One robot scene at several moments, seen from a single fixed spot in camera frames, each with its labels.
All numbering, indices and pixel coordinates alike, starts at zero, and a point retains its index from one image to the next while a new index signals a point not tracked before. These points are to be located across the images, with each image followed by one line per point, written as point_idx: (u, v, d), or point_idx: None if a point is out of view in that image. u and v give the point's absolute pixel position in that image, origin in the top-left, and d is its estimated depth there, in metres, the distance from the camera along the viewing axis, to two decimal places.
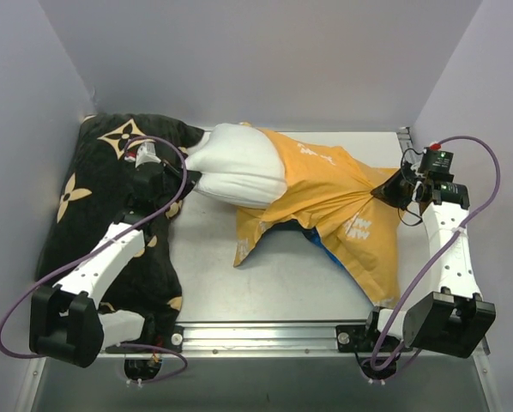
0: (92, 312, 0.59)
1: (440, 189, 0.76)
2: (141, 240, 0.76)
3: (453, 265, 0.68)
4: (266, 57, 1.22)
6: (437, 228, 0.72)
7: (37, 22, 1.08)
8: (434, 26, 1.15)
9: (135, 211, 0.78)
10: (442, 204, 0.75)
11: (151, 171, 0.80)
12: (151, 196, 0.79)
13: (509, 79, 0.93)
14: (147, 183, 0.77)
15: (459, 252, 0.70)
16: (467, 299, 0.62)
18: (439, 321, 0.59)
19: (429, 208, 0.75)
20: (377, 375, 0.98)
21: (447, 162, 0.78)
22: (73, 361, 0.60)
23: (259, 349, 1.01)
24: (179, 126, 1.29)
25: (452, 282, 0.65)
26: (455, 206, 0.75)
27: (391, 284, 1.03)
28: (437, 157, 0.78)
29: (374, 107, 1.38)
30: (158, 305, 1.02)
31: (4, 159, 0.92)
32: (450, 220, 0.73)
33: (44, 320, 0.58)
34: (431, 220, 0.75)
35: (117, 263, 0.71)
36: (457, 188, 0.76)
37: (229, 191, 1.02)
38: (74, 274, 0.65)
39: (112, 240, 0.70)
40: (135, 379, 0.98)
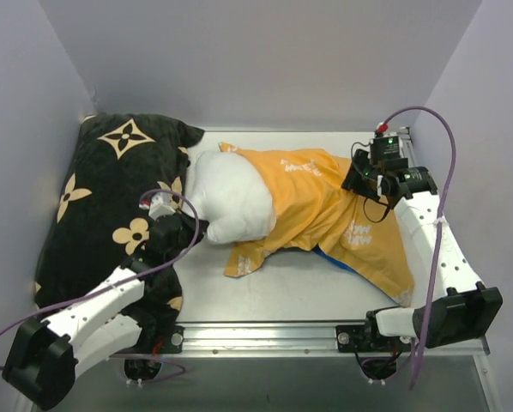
0: (66, 360, 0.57)
1: (406, 179, 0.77)
2: (139, 292, 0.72)
3: (449, 260, 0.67)
4: (265, 57, 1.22)
6: (418, 225, 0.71)
7: (36, 21, 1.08)
8: (435, 25, 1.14)
9: (144, 259, 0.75)
10: (413, 196, 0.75)
11: (169, 226, 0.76)
12: (164, 248, 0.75)
13: (509, 78, 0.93)
14: (161, 237, 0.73)
15: (447, 245, 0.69)
16: (471, 293, 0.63)
18: (453, 318, 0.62)
19: (403, 202, 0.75)
20: (377, 375, 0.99)
21: (395, 147, 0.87)
22: (36, 400, 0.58)
23: (258, 349, 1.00)
24: (180, 126, 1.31)
25: (452, 278, 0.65)
26: (425, 193, 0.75)
27: (405, 276, 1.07)
28: (387, 144, 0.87)
29: (374, 106, 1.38)
30: (159, 305, 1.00)
31: (3, 159, 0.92)
32: (427, 211, 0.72)
33: (21, 354, 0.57)
34: (409, 216, 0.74)
35: (111, 311, 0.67)
36: (419, 172, 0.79)
37: (234, 231, 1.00)
38: (64, 312, 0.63)
39: (111, 287, 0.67)
40: (135, 379, 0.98)
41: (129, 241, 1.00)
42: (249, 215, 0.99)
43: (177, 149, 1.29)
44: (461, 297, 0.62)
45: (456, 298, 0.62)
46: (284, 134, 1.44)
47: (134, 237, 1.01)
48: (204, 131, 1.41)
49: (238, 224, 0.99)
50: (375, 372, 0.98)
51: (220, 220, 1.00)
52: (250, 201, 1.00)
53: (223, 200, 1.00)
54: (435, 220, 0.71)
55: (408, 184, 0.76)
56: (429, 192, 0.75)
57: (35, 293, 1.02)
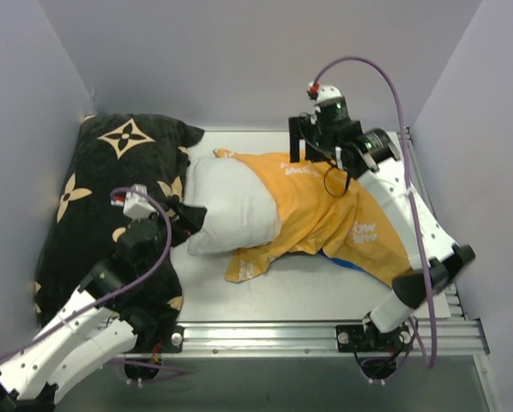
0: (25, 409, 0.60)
1: (369, 149, 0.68)
2: (105, 314, 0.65)
3: (425, 228, 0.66)
4: (265, 56, 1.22)
6: (391, 199, 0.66)
7: (37, 22, 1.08)
8: (435, 25, 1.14)
9: (107, 273, 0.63)
10: (380, 169, 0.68)
11: (141, 234, 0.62)
12: (135, 260, 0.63)
13: (509, 78, 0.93)
14: (129, 248, 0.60)
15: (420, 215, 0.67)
16: (452, 257, 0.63)
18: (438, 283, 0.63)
19: (371, 177, 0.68)
20: (377, 375, 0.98)
21: (345, 112, 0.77)
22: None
23: (258, 349, 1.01)
24: (180, 126, 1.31)
25: (431, 247, 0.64)
26: (389, 160, 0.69)
27: None
28: (337, 109, 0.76)
29: (374, 107, 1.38)
30: (158, 304, 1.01)
31: (4, 159, 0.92)
32: (395, 181, 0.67)
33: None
34: (378, 190, 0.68)
35: (68, 345, 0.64)
36: (377, 136, 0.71)
37: (239, 238, 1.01)
38: (16, 359, 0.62)
39: (63, 323, 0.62)
40: (135, 379, 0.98)
41: None
42: (254, 221, 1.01)
43: (177, 148, 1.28)
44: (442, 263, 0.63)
45: (438, 265, 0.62)
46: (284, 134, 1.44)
47: None
48: (204, 131, 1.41)
49: (243, 230, 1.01)
50: (375, 372, 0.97)
51: (225, 227, 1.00)
52: (255, 209, 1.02)
53: (227, 209, 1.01)
54: (404, 190, 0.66)
55: (371, 154, 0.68)
56: (392, 159, 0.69)
57: (35, 293, 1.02)
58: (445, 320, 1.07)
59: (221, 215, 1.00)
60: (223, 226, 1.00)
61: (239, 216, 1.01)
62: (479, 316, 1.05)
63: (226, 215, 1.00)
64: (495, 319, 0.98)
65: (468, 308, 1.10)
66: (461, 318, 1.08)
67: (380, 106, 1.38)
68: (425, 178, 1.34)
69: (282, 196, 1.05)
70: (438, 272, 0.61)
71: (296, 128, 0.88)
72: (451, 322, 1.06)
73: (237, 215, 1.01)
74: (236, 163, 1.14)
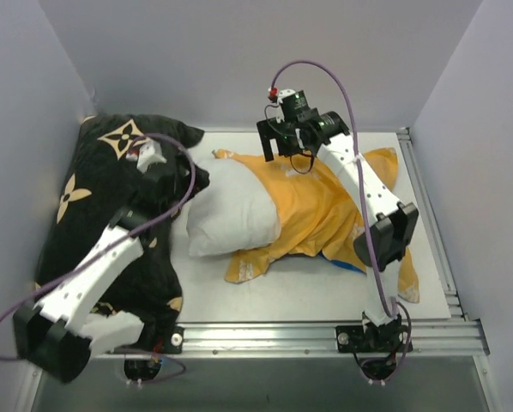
0: (71, 342, 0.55)
1: (321, 125, 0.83)
2: (135, 251, 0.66)
3: (371, 190, 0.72)
4: (265, 57, 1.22)
6: (341, 166, 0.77)
7: (36, 22, 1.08)
8: (434, 26, 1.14)
9: (134, 212, 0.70)
10: (332, 142, 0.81)
11: (163, 171, 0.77)
12: (159, 196, 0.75)
13: (509, 79, 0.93)
14: (154, 183, 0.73)
15: (369, 177, 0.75)
16: (395, 213, 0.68)
18: (388, 237, 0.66)
19: (324, 150, 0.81)
20: (377, 375, 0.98)
21: (302, 100, 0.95)
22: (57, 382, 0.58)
23: (258, 349, 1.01)
24: (180, 127, 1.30)
25: (378, 204, 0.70)
26: (340, 135, 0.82)
27: (410, 272, 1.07)
28: (297, 99, 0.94)
29: (373, 107, 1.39)
30: (158, 305, 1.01)
31: (3, 159, 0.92)
32: (346, 152, 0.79)
33: (22, 345, 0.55)
34: (332, 161, 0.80)
35: (107, 278, 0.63)
36: (331, 117, 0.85)
37: (238, 239, 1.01)
38: (56, 293, 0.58)
39: (102, 253, 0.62)
40: (135, 380, 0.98)
41: None
42: (255, 222, 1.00)
43: None
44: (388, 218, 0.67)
45: (383, 220, 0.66)
46: None
47: None
48: (203, 131, 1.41)
49: (242, 233, 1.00)
50: (375, 372, 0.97)
51: (225, 229, 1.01)
52: (255, 210, 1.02)
53: (228, 210, 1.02)
54: (353, 157, 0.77)
55: (324, 130, 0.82)
56: (342, 134, 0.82)
57: (34, 293, 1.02)
58: (445, 320, 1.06)
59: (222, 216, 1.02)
60: (225, 227, 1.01)
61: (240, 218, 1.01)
62: (479, 316, 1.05)
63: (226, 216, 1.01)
64: (495, 320, 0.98)
65: (468, 308, 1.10)
66: (462, 318, 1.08)
67: (380, 107, 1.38)
68: (425, 178, 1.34)
69: (283, 198, 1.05)
70: (384, 226, 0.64)
71: (268, 124, 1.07)
72: (451, 323, 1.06)
73: (238, 215, 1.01)
74: (237, 166, 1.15)
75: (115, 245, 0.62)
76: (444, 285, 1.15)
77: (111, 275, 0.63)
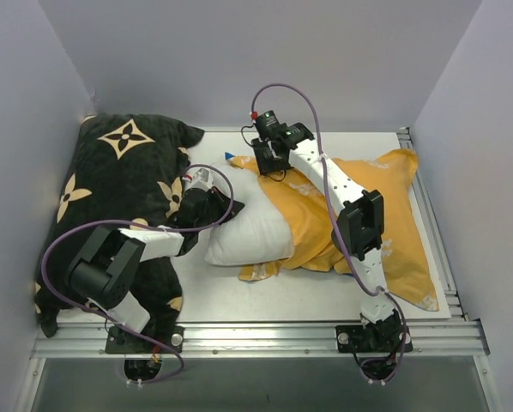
0: (135, 260, 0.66)
1: (287, 136, 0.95)
2: (177, 243, 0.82)
3: (338, 182, 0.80)
4: (265, 56, 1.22)
6: (310, 166, 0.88)
7: (36, 22, 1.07)
8: (436, 25, 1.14)
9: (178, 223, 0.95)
10: (298, 148, 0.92)
11: (197, 196, 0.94)
12: (193, 216, 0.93)
13: (509, 78, 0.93)
14: (191, 206, 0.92)
15: (334, 171, 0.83)
16: (361, 198, 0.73)
18: (357, 223, 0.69)
19: (293, 154, 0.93)
20: (377, 375, 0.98)
21: (273, 118, 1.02)
22: (97, 293, 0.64)
23: (258, 350, 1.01)
24: (180, 126, 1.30)
25: (344, 194, 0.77)
26: (305, 141, 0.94)
27: (427, 283, 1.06)
28: (266, 118, 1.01)
29: (374, 107, 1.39)
30: (159, 305, 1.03)
31: (3, 159, 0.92)
32: (311, 154, 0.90)
33: (97, 247, 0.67)
34: (301, 162, 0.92)
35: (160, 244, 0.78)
36: (297, 127, 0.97)
37: (252, 256, 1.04)
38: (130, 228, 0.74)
39: (162, 227, 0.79)
40: (135, 379, 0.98)
41: None
42: (269, 239, 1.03)
43: (177, 149, 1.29)
44: (354, 204, 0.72)
45: (351, 208, 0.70)
46: None
47: None
48: (204, 131, 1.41)
49: (256, 250, 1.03)
50: (375, 372, 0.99)
51: (238, 246, 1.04)
52: (269, 227, 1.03)
53: (243, 229, 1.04)
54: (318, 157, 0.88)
55: (292, 140, 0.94)
56: (308, 140, 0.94)
57: (35, 293, 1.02)
58: (446, 320, 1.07)
59: (238, 234, 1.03)
60: (240, 245, 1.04)
61: (256, 236, 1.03)
62: (479, 316, 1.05)
63: (241, 235, 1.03)
64: (495, 319, 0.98)
65: (468, 308, 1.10)
66: (462, 318, 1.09)
67: (379, 107, 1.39)
68: (425, 178, 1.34)
69: (295, 216, 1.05)
70: (352, 214, 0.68)
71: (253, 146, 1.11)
72: (451, 323, 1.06)
73: (254, 234, 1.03)
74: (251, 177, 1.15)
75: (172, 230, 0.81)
76: (444, 285, 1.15)
77: (160, 246, 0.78)
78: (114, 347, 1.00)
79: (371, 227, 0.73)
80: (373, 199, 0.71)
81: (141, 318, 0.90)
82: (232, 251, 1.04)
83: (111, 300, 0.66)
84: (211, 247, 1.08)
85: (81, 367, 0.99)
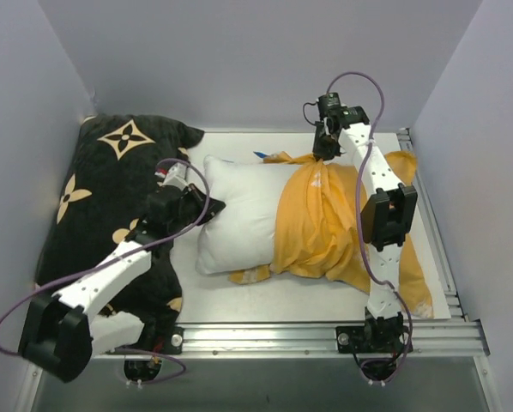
0: (83, 330, 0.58)
1: (343, 116, 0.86)
2: (147, 261, 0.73)
3: (377, 169, 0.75)
4: (265, 57, 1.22)
6: (354, 147, 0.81)
7: (36, 23, 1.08)
8: (435, 26, 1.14)
9: (147, 231, 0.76)
10: (351, 127, 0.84)
11: (169, 196, 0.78)
12: (166, 219, 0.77)
13: (509, 78, 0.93)
14: (163, 207, 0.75)
15: (377, 160, 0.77)
16: (395, 190, 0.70)
18: (383, 212, 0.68)
19: (344, 133, 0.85)
20: (377, 376, 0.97)
21: (336, 98, 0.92)
22: (54, 372, 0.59)
23: (258, 350, 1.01)
24: (180, 127, 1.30)
25: (380, 182, 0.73)
26: (360, 124, 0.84)
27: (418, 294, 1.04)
28: (329, 96, 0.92)
29: (374, 107, 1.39)
30: (158, 305, 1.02)
31: (3, 160, 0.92)
32: (361, 136, 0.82)
33: (36, 324, 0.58)
34: (348, 142, 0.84)
35: (119, 281, 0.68)
36: (356, 109, 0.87)
37: (244, 261, 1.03)
38: (75, 285, 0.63)
39: (119, 257, 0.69)
40: (135, 380, 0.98)
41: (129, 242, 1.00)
42: (262, 245, 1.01)
43: (178, 150, 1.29)
44: (386, 193, 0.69)
45: (382, 195, 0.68)
46: (285, 134, 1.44)
47: None
48: (204, 132, 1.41)
49: (249, 257, 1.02)
50: (376, 372, 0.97)
51: (229, 252, 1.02)
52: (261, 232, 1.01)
53: (234, 234, 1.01)
54: (367, 142, 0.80)
55: (347, 119, 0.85)
56: (363, 124, 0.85)
57: (34, 293, 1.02)
58: (445, 321, 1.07)
59: (229, 239, 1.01)
60: (232, 251, 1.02)
61: (250, 242, 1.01)
62: (479, 317, 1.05)
63: (232, 239, 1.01)
64: (495, 320, 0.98)
65: (468, 309, 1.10)
66: (462, 318, 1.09)
67: (379, 108, 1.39)
68: (425, 178, 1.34)
69: (297, 214, 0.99)
70: (381, 201, 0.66)
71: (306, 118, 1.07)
72: (451, 323, 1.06)
73: (246, 241, 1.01)
74: (241, 175, 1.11)
75: (132, 251, 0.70)
76: (444, 286, 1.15)
77: (122, 281, 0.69)
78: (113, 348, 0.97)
79: (398, 221, 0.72)
80: (407, 195, 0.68)
81: (135, 330, 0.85)
82: (224, 257, 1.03)
83: (73, 372, 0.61)
84: (202, 255, 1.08)
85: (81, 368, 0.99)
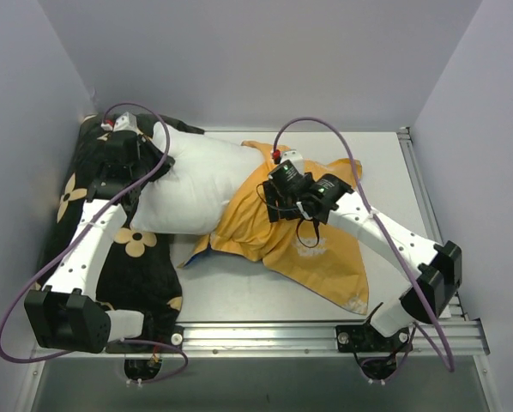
0: (91, 303, 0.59)
1: (322, 196, 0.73)
2: (121, 215, 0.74)
3: (402, 240, 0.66)
4: (264, 57, 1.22)
6: (359, 226, 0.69)
7: (36, 22, 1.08)
8: (435, 26, 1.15)
9: (107, 182, 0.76)
10: (338, 206, 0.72)
11: (125, 136, 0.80)
12: (127, 162, 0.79)
13: (509, 77, 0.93)
14: (121, 147, 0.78)
15: (394, 227, 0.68)
16: (436, 258, 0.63)
18: (439, 288, 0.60)
19: (334, 215, 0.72)
20: (377, 375, 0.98)
21: (293, 170, 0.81)
22: (85, 349, 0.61)
23: (259, 349, 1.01)
24: (180, 125, 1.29)
25: (416, 254, 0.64)
26: (344, 195, 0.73)
27: (353, 287, 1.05)
28: (285, 172, 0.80)
29: (374, 107, 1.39)
30: (158, 305, 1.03)
31: (3, 158, 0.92)
32: (358, 209, 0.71)
33: (44, 320, 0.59)
34: (346, 224, 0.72)
35: (102, 246, 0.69)
36: (328, 179, 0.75)
37: (188, 226, 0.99)
38: (62, 269, 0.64)
39: (91, 224, 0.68)
40: (135, 379, 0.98)
41: (129, 241, 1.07)
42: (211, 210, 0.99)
43: None
44: (431, 265, 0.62)
45: (428, 271, 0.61)
46: (285, 134, 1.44)
47: (134, 237, 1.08)
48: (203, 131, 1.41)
49: (196, 221, 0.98)
50: (375, 372, 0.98)
51: (176, 213, 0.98)
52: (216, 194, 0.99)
53: (184, 192, 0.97)
54: (368, 214, 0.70)
55: (327, 197, 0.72)
56: (347, 192, 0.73)
57: None
58: (445, 320, 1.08)
59: (174, 195, 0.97)
60: (176, 212, 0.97)
61: (196, 202, 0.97)
62: (479, 316, 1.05)
63: (176, 196, 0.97)
64: (494, 319, 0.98)
65: (468, 308, 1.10)
66: (462, 318, 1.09)
67: (379, 107, 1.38)
68: (425, 178, 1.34)
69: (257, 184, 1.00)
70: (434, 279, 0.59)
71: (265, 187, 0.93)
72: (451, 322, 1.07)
73: (192, 202, 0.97)
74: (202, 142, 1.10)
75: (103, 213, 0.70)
76: None
77: (103, 246, 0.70)
78: (113, 347, 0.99)
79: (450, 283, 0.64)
80: (452, 254, 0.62)
81: (136, 321, 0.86)
82: (164, 212, 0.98)
83: (105, 338, 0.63)
84: (144, 212, 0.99)
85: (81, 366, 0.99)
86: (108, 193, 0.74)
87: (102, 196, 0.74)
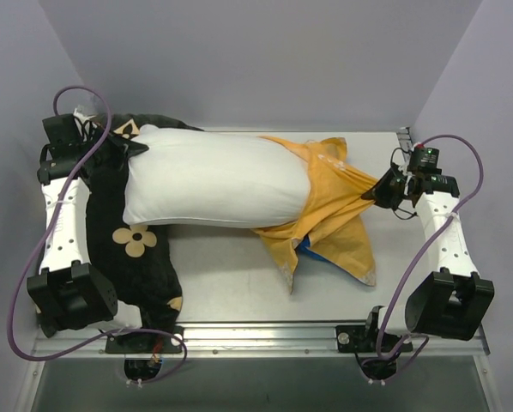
0: (93, 269, 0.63)
1: (430, 179, 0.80)
2: (84, 189, 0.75)
3: (450, 246, 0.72)
4: (265, 57, 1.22)
6: (431, 215, 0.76)
7: (37, 24, 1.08)
8: (435, 27, 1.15)
9: (57, 162, 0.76)
10: (433, 194, 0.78)
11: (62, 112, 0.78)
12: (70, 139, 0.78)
13: (509, 79, 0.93)
14: (62, 124, 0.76)
15: (453, 235, 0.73)
16: (465, 279, 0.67)
18: (443, 295, 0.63)
19: (422, 196, 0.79)
20: (377, 375, 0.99)
21: (434, 158, 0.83)
22: (99, 316, 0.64)
23: (258, 350, 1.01)
24: (180, 125, 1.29)
25: (450, 261, 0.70)
26: (445, 195, 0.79)
27: (371, 259, 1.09)
28: (425, 154, 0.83)
29: (374, 108, 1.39)
30: (158, 305, 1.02)
31: (3, 159, 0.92)
32: (444, 208, 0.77)
33: (52, 299, 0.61)
34: (425, 209, 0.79)
35: (80, 219, 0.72)
36: (446, 178, 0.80)
37: (202, 213, 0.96)
38: (51, 251, 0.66)
39: (62, 202, 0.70)
40: (135, 379, 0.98)
41: (129, 241, 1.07)
42: (223, 197, 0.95)
43: None
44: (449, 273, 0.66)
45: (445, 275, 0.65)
46: (285, 134, 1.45)
47: (134, 237, 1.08)
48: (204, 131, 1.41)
49: (211, 209, 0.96)
50: (375, 372, 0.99)
51: (189, 200, 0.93)
52: (231, 184, 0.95)
53: (193, 181, 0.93)
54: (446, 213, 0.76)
55: (431, 184, 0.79)
56: (449, 195, 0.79)
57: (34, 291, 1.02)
58: None
59: (181, 184, 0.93)
60: (194, 196, 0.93)
61: (196, 188, 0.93)
62: None
63: (171, 183, 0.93)
64: (494, 319, 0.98)
65: None
66: None
67: (379, 108, 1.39)
68: None
69: (323, 180, 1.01)
70: (443, 280, 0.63)
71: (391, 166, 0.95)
72: None
73: (212, 189, 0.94)
74: (193, 132, 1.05)
75: (67, 190, 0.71)
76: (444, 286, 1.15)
77: (81, 219, 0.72)
78: (115, 346, 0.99)
79: (458, 318, 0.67)
80: (480, 288, 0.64)
81: (135, 312, 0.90)
82: (155, 198, 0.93)
83: (112, 300, 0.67)
84: (141, 200, 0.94)
85: (81, 366, 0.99)
86: (61, 174, 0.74)
87: (57, 178, 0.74)
